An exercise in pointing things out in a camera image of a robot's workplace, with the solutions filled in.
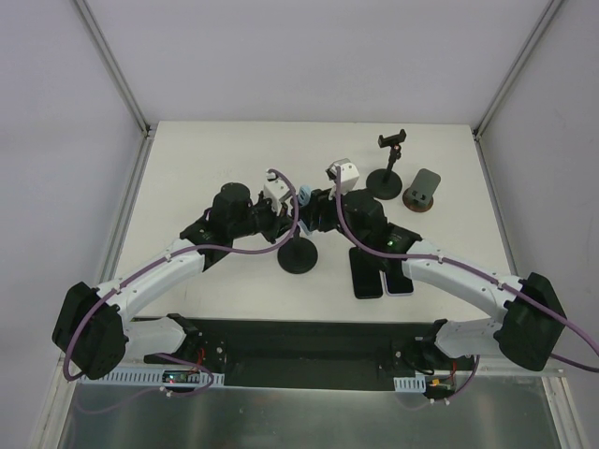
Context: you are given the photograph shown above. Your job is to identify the black round phone stand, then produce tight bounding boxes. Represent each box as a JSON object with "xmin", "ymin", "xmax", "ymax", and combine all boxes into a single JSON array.
[{"xmin": 277, "ymin": 228, "xmax": 318, "ymax": 275}]

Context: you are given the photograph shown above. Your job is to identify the black phone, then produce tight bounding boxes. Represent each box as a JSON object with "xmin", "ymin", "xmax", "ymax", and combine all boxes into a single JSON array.
[{"xmin": 349, "ymin": 248, "xmax": 383, "ymax": 300}]

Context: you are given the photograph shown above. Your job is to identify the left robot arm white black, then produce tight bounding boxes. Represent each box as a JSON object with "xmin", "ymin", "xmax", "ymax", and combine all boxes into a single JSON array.
[{"xmin": 51, "ymin": 178, "xmax": 299, "ymax": 380}]

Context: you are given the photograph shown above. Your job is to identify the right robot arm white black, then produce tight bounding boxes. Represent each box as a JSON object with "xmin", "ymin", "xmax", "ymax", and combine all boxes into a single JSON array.
[{"xmin": 299, "ymin": 188, "xmax": 566, "ymax": 371}]

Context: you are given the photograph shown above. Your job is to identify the grey stand on wooden base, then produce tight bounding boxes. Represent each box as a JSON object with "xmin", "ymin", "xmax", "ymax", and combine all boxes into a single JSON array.
[{"xmin": 402, "ymin": 168, "xmax": 441, "ymax": 213}]

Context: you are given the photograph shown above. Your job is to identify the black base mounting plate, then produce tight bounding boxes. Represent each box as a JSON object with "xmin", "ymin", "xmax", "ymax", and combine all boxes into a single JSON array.
[{"xmin": 172, "ymin": 319, "xmax": 474, "ymax": 391}]

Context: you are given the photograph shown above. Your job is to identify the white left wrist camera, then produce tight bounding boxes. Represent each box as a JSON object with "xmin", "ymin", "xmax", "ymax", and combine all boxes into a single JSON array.
[{"xmin": 262, "ymin": 171, "xmax": 291, "ymax": 214}]

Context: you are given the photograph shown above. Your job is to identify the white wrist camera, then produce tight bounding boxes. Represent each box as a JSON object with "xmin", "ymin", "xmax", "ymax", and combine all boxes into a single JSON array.
[
  {"xmin": 326, "ymin": 158, "xmax": 359, "ymax": 198},
  {"xmin": 262, "ymin": 171, "xmax": 291, "ymax": 214}
]

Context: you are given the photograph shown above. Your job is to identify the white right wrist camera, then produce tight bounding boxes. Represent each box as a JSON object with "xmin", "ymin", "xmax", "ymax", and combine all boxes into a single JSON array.
[{"xmin": 326, "ymin": 158, "xmax": 359, "ymax": 198}]

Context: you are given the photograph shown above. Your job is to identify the aluminium frame post left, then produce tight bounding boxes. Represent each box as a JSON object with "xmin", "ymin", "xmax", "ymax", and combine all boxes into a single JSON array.
[{"xmin": 70, "ymin": 0, "xmax": 153, "ymax": 138}]

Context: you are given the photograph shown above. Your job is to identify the aluminium frame post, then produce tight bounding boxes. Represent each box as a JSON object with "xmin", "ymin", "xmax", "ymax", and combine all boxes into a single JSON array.
[
  {"xmin": 472, "ymin": 0, "xmax": 567, "ymax": 141},
  {"xmin": 70, "ymin": 0, "xmax": 153, "ymax": 138}
]

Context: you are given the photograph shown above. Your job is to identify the white cable duct right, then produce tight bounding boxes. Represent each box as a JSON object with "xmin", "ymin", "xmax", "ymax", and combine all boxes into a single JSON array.
[{"xmin": 393, "ymin": 375, "xmax": 427, "ymax": 394}]

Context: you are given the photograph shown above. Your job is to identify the white cable duct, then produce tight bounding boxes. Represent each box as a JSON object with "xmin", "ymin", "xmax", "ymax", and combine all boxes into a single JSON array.
[
  {"xmin": 393, "ymin": 375, "xmax": 427, "ymax": 394},
  {"xmin": 79, "ymin": 368, "xmax": 225, "ymax": 388}
]

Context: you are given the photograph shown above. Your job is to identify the white cable duct left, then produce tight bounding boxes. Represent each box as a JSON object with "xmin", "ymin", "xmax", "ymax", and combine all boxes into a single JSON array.
[{"xmin": 79, "ymin": 368, "xmax": 225, "ymax": 388}]

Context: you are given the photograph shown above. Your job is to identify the aluminium frame post right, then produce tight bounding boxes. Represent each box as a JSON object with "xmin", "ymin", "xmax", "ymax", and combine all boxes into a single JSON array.
[{"xmin": 472, "ymin": 0, "xmax": 567, "ymax": 141}]

